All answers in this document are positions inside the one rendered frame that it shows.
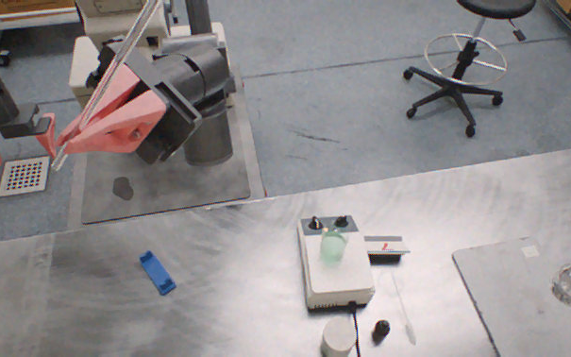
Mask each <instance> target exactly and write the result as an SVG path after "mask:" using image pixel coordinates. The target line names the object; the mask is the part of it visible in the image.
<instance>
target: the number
mask: <svg viewBox="0 0 571 357"><path fill-rule="evenodd" d="M365 244H366V246H367V248H368V250H369V251H409V250H408V249H406V247H405V246H404V245H403V243H365Z"/></svg>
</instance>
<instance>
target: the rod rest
mask: <svg viewBox="0 0 571 357"><path fill-rule="evenodd" d="M139 257H140V263H141V264H142V266H143V268H144V269H145V270H146V272H147V273H148V275H149V276H150V278H151V279H152V280H153V282H154V283H155V284H156V285H157V287H158V288H159V289H160V291H161V293H162V294H163V295H166V294H167V293H168V292H170V291H171V290H172V289H174V288H175V287H176V282H175V281H174V280H173V278H172V277H171V275H170V274H169V273H168V271H167V270H166V269H165V267H164V266H163V265H162V263H161V262H160V260H159V259H158V257H157V256H156V255H155V253H154V252H153V251H151V250H150V249H148V250H147V251H146V253H145V254H142V255H140V256H139Z"/></svg>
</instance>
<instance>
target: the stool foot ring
mask: <svg viewBox="0 0 571 357"><path fill-rule="evenodd" d="M448 37H453V38H454V40H455V43H456V45H457V46H458V48H459V51H460V53H459V55H458V56H457V58H456V61H455V62H453V63H451V64H448V65H447V66H445V67H443V68H441V69H439V70H437V69H436V68H435V67H434V66H433V65H432V64H431V62H430V61H429V59H428V48H429V46H430V45H431V44H432V43H434V42H436V41H438V40H440V39H442V38H448ZM457 37H460V38H466V39H471V37H472V36H468V35H462V34H447V35H443V36H440V37H437V38H435V39H433V40H431V41H430V42H429V43H428V44H427V46H426V48H425V59H426V62H427V64H428V66H429V67H430V68H431V69H432V70H433V71H434V72H435V73H437V74H438V75H439V76H441V77H443V78H445V79H448V80H450V81H453V82H455V83H459V84H462V85H468V86H484V85H489V84H493V83H495V82H497V81H499V80H500V79H501V78H503V77H504V76H505V74H506V72H507V61H506V60H505V58H504V56H503V55H502V53H501V52H500V51H499V50H498V49H497V48H495V47H494V46H493V45H491V44H490V43H488V42H486V41H484V40H482V39H479V38H477V42H480V43H483V44H485V45H487V46H489V47H490V48H492V49H493V50H494V51H496V52H497V54H498V55H499V56H500V57H501V59H502V61H503V64H504V69H503V68H499V67H496V66H494V65H491V64H488V63H484V62H481V61H478V60H475V59H474V58H475V57H477V56H478V55H479V51H475V52H474V53H473V55H472V57H471V58H466V57H464V56H463V55H462V51H463V50H462V47H461V45H460V43H459V41H458V39H457ZM472 63H475V64H478V65H482V66H485V67H489V68H492V69H496V70H498V71H502V74H501V75H500V76H499V77H498V78H496V79H494V80H491V81H488V82H481V83H472V82H465V81H460V80H457V79H455V78H452V77H450V76H446V75H445V74H443V73H441V72H442V71H443V70H445V69H447V68H450V67H452V66H454V65H456V64H459V65H460V66H462V67H469V66H470V65H471V64H472Z"/></svg>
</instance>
